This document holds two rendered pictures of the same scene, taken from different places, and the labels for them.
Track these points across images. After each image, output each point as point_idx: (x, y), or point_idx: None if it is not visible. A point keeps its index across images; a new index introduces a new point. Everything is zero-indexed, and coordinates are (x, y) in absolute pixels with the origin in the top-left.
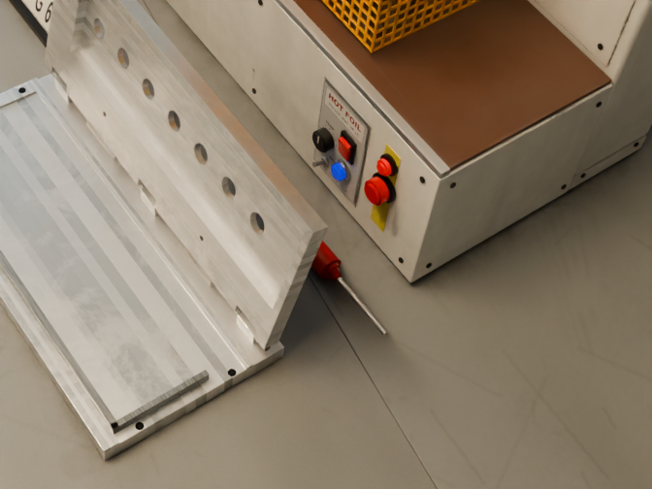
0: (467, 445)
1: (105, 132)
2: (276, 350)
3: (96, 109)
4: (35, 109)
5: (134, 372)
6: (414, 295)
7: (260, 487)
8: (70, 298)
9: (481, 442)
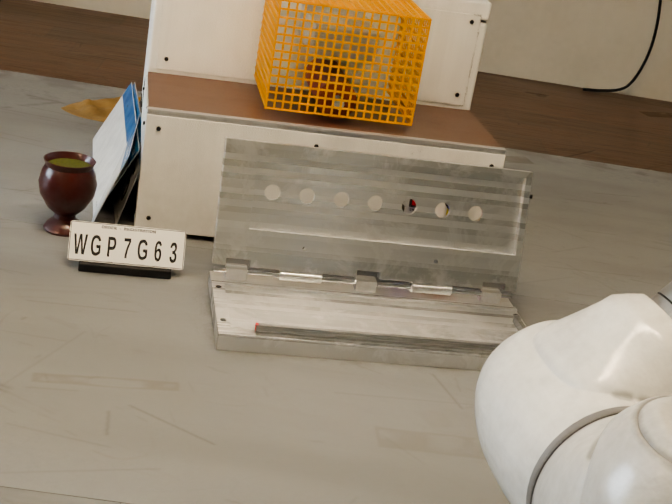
0: (598, 294)
1: (308, 263)
2: (508, 300)
3: (293, 252)
4: (239, 290)
5: (495, 336)
6: None
7: None
8: (421, 333)
9: (598, 291)
